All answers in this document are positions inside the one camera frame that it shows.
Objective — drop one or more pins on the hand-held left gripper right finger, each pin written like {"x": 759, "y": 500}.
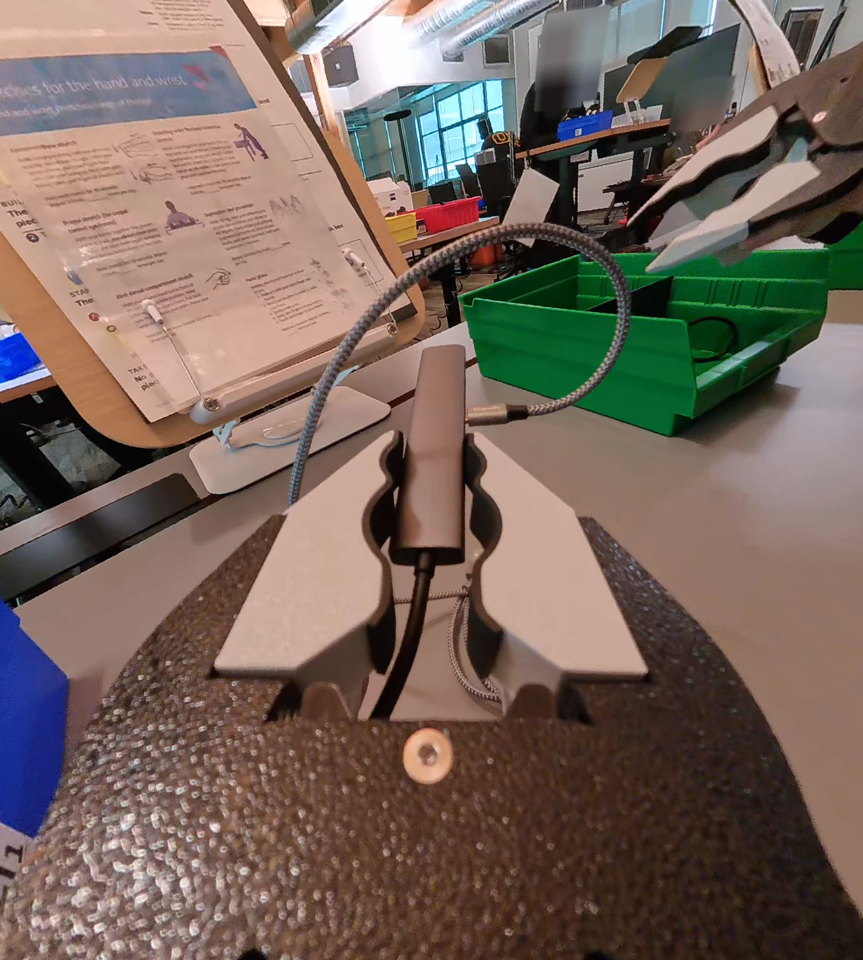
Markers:
{"x": 559, "y": 600}

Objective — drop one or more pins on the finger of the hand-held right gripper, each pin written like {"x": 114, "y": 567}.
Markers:
{"x": 739, "y": 210}
{"x": 731, "y": 142}

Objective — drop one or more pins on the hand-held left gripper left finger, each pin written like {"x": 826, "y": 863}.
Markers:
{"x": 311, "y": 592}

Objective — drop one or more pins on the grey USB hub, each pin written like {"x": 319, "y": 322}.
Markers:
{"x": 431, "y": 450}

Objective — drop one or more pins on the small wooden document stand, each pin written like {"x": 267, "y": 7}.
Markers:
{"x": 641, "y": 82}

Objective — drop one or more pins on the grey panel stand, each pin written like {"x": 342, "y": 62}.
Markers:
{"x": 530, "y": 196}

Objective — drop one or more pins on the red plastic bin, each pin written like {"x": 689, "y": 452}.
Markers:
{"x": 446, "y": 216}

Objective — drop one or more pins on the yellow plastic bin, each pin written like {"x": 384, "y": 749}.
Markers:
{"x": 401, "y": 227}

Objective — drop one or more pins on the white cardboard box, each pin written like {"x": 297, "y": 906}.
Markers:
{"x": 390, "y": 196}

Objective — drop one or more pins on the laminated hand exercise sheet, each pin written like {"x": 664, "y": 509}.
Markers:
{"x": 176, "y": 262}

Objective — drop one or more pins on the white instruction sheet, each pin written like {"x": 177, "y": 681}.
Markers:
{"x": 289, "y": 142}

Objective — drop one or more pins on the silver ventilation duct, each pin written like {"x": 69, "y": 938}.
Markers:
{"x": 476, "y": 26}

